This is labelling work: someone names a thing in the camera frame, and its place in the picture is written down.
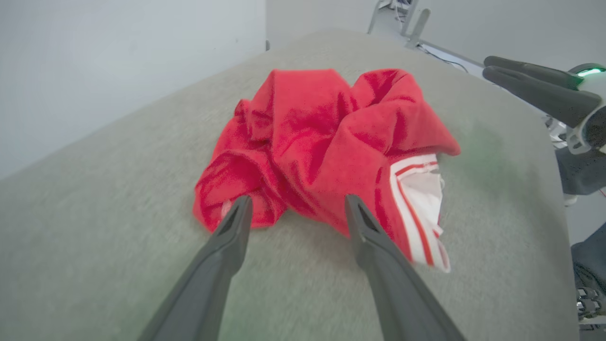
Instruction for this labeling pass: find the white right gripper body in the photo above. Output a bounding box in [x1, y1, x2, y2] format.
[566, 64, 606, 154]

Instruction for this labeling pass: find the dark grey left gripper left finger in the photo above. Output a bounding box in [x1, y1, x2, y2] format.
[138, 195, 253, 341]

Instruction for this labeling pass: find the red garment with white trim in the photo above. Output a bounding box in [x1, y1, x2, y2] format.
[192, 68, 461, 274]

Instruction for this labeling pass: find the grey partition panel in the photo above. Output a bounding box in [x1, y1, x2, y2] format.
[367, 0, 431, 49]

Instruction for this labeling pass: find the thin black floor cable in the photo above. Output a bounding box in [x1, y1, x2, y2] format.
[419, 44, 469, 72]

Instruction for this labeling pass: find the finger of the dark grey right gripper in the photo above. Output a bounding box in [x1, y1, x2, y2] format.
[483, 66, 602, 128]
[484, 56, 584, 90]

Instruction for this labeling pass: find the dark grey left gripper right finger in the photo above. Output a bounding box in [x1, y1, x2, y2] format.
[345, 194, 467, 341]

